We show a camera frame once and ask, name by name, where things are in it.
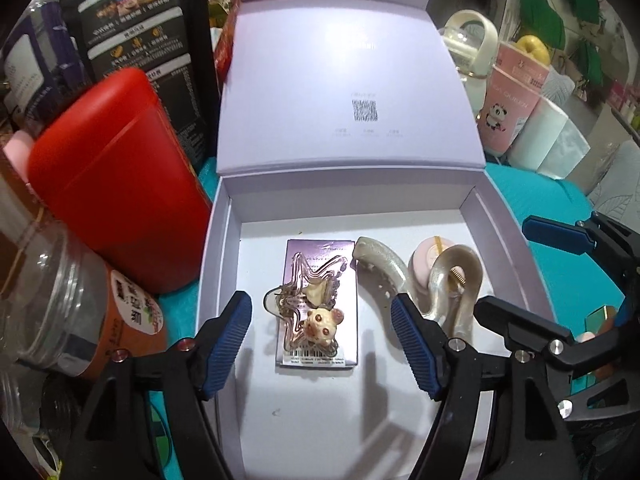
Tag lavender gift box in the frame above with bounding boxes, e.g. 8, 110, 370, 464
195, 0, 558, 480

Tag pink panda cup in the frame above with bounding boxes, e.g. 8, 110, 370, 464
474, 72, 543, 157

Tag pale green water bottle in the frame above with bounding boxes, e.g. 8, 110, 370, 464
440, 8, 501, 126

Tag large pearl claw clip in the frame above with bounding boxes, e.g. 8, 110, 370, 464
352, 236, 485, 343

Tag clear jar orange label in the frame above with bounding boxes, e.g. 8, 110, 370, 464
0, 220, 168, 378

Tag pink bottle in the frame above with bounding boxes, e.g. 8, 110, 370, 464
2, 130, 38, 186

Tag gold rectangular box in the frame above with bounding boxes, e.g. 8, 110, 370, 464
597, 305, 625, 333

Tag paper towel roll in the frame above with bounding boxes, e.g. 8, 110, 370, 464
510, 95, 591, 178

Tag purple backing card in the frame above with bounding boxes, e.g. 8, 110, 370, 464
272, 238, 361, 368

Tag red canister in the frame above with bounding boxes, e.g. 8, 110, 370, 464
27, 67, 213, 296

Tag black snack bag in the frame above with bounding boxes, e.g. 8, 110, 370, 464
59, 0, 210, 173

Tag purple white bag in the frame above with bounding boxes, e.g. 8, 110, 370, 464
0, 0, 96, 126

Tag grey leaf pattern chair cover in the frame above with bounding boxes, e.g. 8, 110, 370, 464
587, 142, 640, 221

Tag clear jar brown contents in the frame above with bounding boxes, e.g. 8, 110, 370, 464
0, 157, 56, 291

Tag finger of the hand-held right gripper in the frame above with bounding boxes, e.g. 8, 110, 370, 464
472, 296, 640, 375
522, 211, 640, 301

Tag red snack packet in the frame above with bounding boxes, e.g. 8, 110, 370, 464
214, 7, 238, 81

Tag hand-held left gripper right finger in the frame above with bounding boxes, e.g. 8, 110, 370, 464
390, 292, 576, 480

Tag clear star hair clip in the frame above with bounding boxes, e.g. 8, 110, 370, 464
262, 252, 348, 348

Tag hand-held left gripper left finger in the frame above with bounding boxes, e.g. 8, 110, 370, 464
60, 290, 253, 480

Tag pink compact with yellow band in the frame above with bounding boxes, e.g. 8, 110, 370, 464
407, 237, 458, 296

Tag yellow fruit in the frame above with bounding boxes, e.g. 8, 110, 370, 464
515, 34, 551, 63

